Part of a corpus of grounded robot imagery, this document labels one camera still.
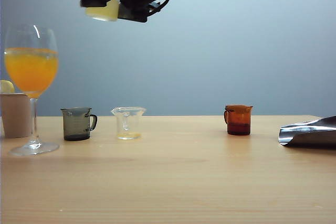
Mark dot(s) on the wine glass with orange juice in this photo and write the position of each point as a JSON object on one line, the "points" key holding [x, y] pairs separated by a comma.
{"points": [[31, 72]]}

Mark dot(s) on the smoky grey measuring cup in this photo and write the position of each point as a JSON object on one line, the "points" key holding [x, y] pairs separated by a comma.
{"points": [[76, 125]]}

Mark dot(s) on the beige paper cup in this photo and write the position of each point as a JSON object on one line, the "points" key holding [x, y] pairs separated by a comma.
{"points": [[15, 116]]}

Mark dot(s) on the amber glass measuring cup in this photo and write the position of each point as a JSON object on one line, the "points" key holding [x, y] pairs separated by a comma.
{"points": [[238, 121]]}

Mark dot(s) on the yellow lemon slice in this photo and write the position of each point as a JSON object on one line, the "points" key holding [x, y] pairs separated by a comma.
{"points": [[5, 87]]}

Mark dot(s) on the shiny silver foil bag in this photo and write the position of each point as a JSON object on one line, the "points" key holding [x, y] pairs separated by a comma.
{"points": [[309, 133]]}

